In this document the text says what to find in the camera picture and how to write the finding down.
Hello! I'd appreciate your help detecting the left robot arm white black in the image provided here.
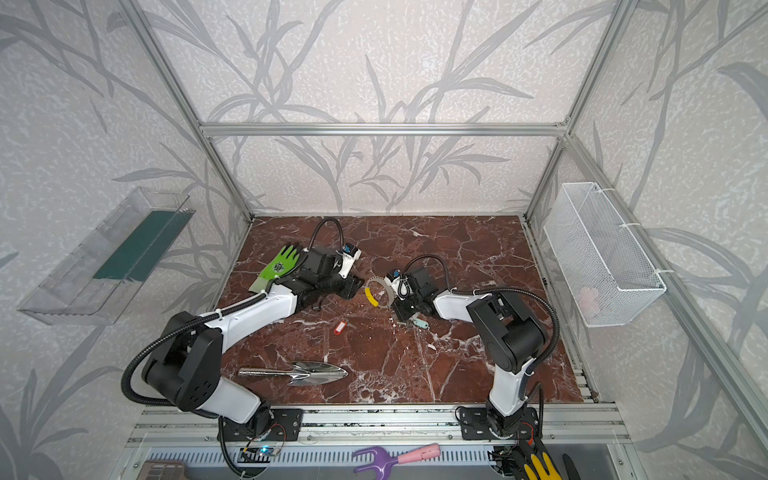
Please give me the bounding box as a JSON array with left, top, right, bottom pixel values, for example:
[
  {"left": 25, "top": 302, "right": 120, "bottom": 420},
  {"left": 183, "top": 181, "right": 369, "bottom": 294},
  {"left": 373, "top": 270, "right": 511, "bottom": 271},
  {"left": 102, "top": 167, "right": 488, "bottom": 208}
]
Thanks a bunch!
[{"left": 121, "top": 239, "right": 364, "bottom": 437}]

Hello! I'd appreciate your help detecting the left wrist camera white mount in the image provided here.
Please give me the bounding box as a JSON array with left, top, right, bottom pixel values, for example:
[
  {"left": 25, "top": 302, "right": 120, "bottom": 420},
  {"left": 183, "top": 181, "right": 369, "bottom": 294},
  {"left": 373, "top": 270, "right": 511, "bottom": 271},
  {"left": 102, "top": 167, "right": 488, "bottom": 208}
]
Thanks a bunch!
[{"left": 338, "top": 242, "right": 361, "bottom": 278}]

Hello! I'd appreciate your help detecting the green work glove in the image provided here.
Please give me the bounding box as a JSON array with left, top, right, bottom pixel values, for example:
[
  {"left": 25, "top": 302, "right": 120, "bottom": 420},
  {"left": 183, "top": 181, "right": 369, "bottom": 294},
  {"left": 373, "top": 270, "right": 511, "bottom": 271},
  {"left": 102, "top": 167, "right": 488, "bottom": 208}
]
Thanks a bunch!
[{"left": 249, "top": 244, "right": 301, "bottom": 294}]

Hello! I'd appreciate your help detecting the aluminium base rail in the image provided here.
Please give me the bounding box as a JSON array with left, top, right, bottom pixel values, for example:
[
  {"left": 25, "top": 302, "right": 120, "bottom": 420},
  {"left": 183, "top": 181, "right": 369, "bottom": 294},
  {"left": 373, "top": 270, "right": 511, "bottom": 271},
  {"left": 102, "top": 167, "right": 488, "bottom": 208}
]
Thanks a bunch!
[{"left": 126, "top": 403, "right": 631, "bottom": 448}]

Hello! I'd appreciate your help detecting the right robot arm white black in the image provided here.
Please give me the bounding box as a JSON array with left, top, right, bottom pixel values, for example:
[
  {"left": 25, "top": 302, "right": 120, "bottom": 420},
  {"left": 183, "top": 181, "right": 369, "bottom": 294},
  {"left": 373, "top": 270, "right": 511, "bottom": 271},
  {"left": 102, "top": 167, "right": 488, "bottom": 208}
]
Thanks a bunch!
[{"left": 384, "top": 254, "right": 561, "bottom": 439}]

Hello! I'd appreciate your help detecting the white wire basket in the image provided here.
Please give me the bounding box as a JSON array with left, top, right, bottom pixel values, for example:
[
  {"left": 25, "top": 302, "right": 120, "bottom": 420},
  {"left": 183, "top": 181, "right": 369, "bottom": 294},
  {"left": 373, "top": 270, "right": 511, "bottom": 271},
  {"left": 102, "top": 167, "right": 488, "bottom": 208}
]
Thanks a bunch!
[{"left": 544, "top": 182, "right": 667, "bottom": 328}]

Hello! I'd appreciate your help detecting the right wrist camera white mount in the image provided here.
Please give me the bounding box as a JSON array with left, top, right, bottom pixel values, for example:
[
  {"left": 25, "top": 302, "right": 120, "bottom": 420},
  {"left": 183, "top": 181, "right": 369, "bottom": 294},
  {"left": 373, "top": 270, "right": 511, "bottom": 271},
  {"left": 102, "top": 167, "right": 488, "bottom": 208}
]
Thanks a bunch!
[{"left": 387, "top": 269, "right": 411, "bottom": 299}]

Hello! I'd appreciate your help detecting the silver garden trowel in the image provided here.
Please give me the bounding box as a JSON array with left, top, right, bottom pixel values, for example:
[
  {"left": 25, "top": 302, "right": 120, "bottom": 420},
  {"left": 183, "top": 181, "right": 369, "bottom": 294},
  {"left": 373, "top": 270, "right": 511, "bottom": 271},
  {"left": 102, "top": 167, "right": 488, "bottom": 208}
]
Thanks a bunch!
[{"left": 237, "top": 361, "right": 348, "bottom": 387}]

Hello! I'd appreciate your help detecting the yellow black glove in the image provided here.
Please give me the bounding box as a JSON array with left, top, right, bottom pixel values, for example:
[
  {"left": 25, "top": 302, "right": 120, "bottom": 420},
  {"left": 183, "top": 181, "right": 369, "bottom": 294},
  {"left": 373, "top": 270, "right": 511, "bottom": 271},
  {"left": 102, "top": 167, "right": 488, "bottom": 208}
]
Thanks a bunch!
[{"left": 511, "top": 439, "right": 581, "bottom": 480}]

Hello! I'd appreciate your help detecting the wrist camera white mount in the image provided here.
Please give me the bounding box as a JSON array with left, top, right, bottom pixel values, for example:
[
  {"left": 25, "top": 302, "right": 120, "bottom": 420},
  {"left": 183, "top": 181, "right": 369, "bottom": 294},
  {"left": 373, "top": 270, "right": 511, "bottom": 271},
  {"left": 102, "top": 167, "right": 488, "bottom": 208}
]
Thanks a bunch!
[
  {"left": 338, "top": 242, "right": 361, "bottom": 278},
  {"left": 387, "top": 269, "right": 411, "bottom": 299}
]

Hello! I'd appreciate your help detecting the small green circuit board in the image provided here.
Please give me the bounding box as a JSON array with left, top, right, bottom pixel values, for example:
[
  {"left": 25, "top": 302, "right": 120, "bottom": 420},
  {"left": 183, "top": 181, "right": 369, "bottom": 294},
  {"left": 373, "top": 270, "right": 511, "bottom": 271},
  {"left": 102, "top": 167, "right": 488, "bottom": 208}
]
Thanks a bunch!
[{"left": 239, "top": 445, "right": 282, "bottom": 464}]

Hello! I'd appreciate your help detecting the clear plastic wall tray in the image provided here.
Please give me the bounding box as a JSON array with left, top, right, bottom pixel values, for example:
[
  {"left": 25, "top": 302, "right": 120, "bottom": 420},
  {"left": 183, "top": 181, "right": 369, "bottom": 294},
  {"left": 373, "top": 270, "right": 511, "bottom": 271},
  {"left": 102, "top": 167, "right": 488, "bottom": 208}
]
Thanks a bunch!
[{"left": 18, "top": 187, "right": 196, "bottom": 326}]

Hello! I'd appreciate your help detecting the purple pink garden fork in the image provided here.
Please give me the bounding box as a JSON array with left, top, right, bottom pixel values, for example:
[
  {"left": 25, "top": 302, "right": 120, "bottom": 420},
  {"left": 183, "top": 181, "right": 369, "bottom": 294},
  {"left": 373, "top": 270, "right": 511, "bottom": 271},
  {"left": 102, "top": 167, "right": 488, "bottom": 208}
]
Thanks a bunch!
[{"left": 352, "top": 444, "right": 441, "bottom": 480}]

